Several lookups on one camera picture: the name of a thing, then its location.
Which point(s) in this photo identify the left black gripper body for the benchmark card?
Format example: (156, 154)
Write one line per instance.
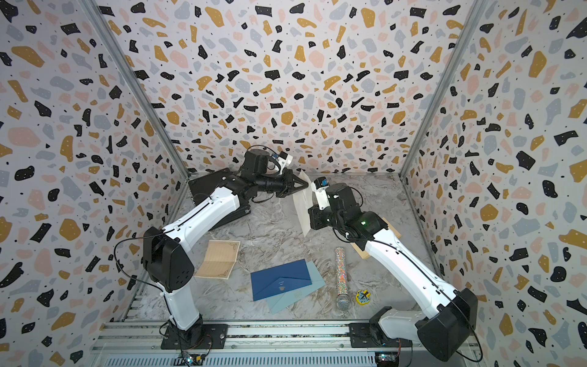
(282, 184)

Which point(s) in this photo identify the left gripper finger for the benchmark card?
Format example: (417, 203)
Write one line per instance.
(296, 190)
(299, 182)

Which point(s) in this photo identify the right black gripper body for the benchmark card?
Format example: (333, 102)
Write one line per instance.
(322, 219)

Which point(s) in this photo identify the cream white envelope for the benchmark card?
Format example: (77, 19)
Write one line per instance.
(303, 200)

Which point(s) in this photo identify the yellow envelope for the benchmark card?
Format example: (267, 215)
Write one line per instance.
(390, 236)

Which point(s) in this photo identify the dark blue envelope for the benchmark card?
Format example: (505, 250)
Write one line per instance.
(280, 279)

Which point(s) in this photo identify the beige letter paper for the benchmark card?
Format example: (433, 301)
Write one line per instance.
(219, 260)

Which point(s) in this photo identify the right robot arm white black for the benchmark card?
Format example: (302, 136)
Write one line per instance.
(447, 316)

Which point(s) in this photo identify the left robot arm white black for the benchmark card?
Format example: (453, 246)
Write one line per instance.
(224, 197)

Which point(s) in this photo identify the light blue envelope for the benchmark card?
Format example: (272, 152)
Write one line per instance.
(278, 303)

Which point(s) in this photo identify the black box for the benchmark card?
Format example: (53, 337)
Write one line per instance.
(202, 187)

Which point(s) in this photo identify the glitter tube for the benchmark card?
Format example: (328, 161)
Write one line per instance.
(343, 301)

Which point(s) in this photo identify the small circuit board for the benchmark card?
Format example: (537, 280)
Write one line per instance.
(189, 359)

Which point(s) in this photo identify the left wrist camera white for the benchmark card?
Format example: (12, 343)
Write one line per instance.
(282, 160)

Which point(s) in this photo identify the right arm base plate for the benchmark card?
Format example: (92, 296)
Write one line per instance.
(364, 335)

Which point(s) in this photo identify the aluminium rail frame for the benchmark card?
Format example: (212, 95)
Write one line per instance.
(265, 343)

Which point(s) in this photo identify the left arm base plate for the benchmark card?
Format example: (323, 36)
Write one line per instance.
(199, 336)

